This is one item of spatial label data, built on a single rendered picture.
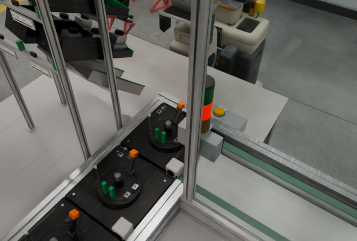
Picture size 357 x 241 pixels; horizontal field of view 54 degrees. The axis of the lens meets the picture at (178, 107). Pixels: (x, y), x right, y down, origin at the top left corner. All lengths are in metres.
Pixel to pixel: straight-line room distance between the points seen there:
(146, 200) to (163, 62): 0.82
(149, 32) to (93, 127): 2.15
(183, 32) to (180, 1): 0.19
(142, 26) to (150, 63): 1.88
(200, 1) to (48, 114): 1.05
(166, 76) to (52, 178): 0.68
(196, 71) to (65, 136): 0.84
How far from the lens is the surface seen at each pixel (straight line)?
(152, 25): 3.57
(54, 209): 1.13
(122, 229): 1.04
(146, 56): 1.75
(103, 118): 1.47
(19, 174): 1.38
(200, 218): 1.14
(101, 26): 1.04
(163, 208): 1.09
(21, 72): 3.25
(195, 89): 0.73
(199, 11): 0.62
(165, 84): 1.59
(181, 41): 1.92
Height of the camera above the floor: 1.92
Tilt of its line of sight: 46 degrees down
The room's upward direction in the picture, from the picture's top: 1 degrees clockwise
